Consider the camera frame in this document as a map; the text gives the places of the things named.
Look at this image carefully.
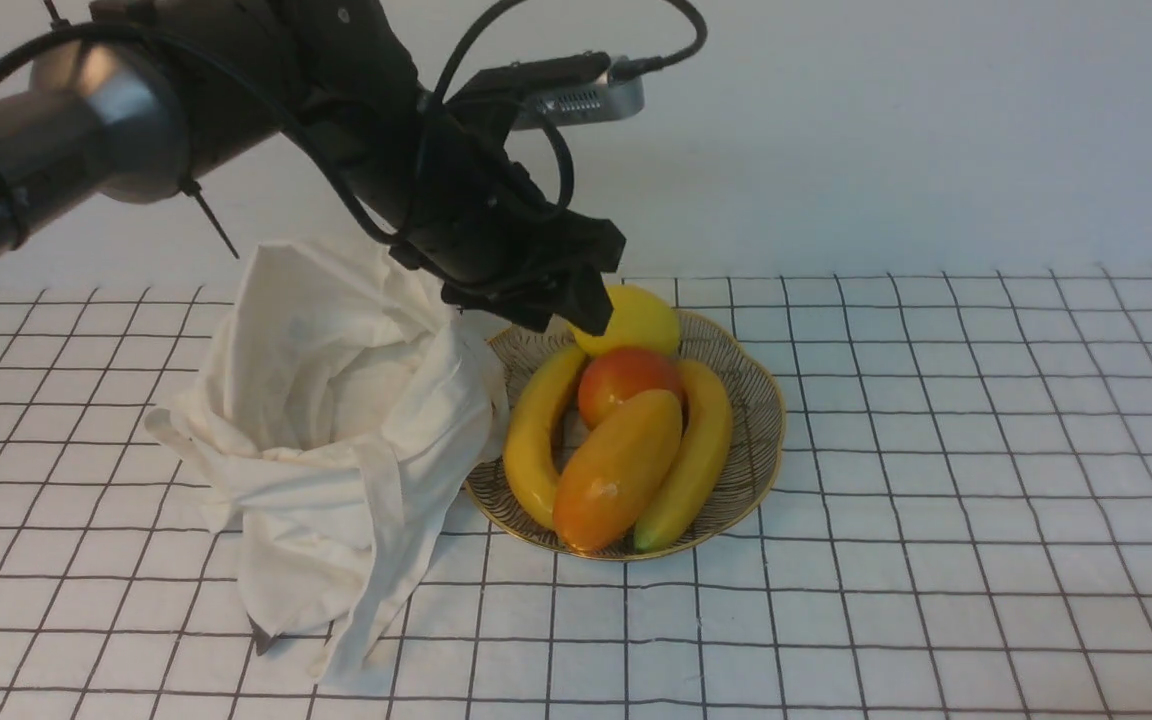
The right yellow banana green tip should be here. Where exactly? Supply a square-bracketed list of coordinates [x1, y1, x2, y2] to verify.
[634, 359, 733, 553]

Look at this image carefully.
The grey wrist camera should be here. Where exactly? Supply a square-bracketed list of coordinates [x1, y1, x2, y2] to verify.
[447, 51, 646, 129]

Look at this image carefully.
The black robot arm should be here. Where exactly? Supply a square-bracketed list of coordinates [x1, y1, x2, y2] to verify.
[0, 1, 626, 334]

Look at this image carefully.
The left yellow banana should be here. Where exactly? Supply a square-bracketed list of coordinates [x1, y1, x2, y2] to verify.
[502, 344, 588, 530]

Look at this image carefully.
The white cloth bag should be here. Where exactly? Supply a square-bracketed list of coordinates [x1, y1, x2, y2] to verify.
[143, 238, 509, 685]

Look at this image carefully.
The black camera cable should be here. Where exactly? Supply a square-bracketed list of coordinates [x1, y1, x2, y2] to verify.
[406, 0, 708, 241]

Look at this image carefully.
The yellow lemon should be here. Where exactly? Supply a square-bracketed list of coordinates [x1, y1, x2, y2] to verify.
[570, 285, 681, 357]

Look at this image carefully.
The orange yellow mango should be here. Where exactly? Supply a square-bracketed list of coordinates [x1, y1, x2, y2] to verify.
[553, 389, 684, 555]

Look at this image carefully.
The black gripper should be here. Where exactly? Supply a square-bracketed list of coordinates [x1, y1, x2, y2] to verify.
[346, 100, 627, 338]

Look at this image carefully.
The white grid tablecloth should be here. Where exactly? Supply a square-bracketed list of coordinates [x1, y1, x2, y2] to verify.
[0, 272, 1152, 719]

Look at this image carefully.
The red orange pomegranate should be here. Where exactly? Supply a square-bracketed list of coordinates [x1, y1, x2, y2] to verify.
[577, 346, 685, 430]

